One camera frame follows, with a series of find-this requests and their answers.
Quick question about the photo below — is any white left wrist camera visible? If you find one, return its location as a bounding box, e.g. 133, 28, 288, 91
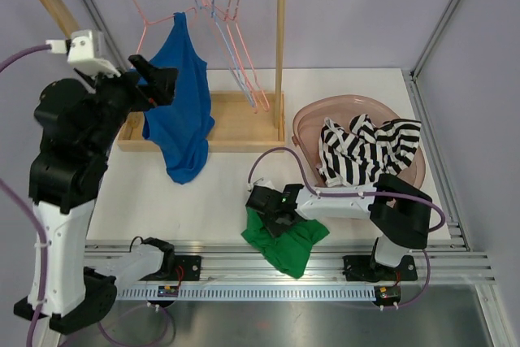
45, 29, 121, 78

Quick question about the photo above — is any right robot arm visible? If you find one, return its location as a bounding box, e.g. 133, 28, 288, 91
246, 175, 432, 282

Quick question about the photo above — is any wooden clothes rack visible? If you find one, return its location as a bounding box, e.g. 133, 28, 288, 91
39, 0, 286, 153

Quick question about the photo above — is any pink translucent plastic basin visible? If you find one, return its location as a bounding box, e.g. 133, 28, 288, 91
291, 93, 427, 220

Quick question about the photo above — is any aluminium frame post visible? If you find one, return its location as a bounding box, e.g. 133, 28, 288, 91
81, 0, 128, 71
409, 0, 463, 82

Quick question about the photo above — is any green tank top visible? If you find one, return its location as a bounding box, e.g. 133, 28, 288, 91
241, 208, 330, 279

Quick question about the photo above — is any light blue wire hanger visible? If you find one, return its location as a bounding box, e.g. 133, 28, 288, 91
196, 0, 257, 110

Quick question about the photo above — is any aluminium frame post left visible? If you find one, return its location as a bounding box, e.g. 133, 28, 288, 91
81, 0, 128, 71

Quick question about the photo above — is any purple cable loop on floor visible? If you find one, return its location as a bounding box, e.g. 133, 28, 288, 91
97, 304, 176, 346

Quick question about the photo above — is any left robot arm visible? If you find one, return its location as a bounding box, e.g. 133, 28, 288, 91
14, 54, 178, 335

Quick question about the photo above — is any blue tank top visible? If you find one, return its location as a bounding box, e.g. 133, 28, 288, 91
142, 12, 215, 184

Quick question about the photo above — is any black white striped tank top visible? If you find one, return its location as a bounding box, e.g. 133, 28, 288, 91
318, 114, 422, 187

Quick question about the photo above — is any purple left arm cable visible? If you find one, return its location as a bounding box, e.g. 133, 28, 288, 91
0, 44, 52, 347

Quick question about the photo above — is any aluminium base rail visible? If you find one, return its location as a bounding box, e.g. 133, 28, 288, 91
80, 220, 496, 302

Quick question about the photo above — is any aluminium frame post right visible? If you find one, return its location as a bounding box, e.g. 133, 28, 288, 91
409, 0, 463, 82

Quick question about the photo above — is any pink wire hanger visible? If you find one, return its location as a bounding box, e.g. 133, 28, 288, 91
228, 0, 270, 111

